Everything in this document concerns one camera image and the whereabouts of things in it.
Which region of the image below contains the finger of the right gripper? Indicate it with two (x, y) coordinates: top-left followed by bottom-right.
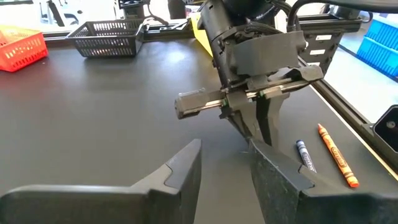
(219, 91), (261, 140)
(257, 86), (290, 147)

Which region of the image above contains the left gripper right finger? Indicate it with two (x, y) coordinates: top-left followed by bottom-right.
(249, 138), (398, 224)

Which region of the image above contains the blue crayon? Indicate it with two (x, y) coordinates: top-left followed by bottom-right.
(295, 139), (318, 174)

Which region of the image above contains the red plastic basket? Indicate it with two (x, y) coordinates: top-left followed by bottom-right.
(0, 24), (49, 73)

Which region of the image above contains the yellow plastic basket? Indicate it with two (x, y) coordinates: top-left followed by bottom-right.
(189, 12), (215, 57)

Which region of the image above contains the black plastic basket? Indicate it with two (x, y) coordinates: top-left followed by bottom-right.
(65, 18), (147, 58)

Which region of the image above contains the black table-level camera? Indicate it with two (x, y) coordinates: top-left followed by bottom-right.
(372, 105), (398, 154)

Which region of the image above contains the orange crayon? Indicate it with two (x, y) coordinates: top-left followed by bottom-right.
(317, 123), (360, 189)

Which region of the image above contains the blue plastic crate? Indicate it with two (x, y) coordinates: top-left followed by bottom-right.
(356, 18), (398, 78)

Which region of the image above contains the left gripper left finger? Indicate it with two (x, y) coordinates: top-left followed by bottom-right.
(0, 139), (203, 224)

